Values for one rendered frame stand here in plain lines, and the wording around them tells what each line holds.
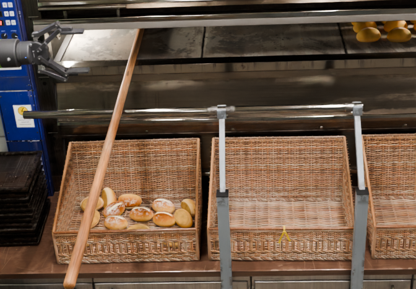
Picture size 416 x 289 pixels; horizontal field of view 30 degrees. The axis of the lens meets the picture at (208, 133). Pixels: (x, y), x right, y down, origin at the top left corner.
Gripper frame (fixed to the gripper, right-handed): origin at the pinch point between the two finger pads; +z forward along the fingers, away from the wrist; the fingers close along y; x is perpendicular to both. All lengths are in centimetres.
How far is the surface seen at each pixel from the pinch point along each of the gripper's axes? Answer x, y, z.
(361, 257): 5, 81, 91
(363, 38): -71, 29, 99
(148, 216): -30, 87, 10
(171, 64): -55, 31, 22
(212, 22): -40, 8, 39
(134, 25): -40.4, 8.1, 10.8
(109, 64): -57, 31, -4
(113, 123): -2.8, 28.2, 6.3
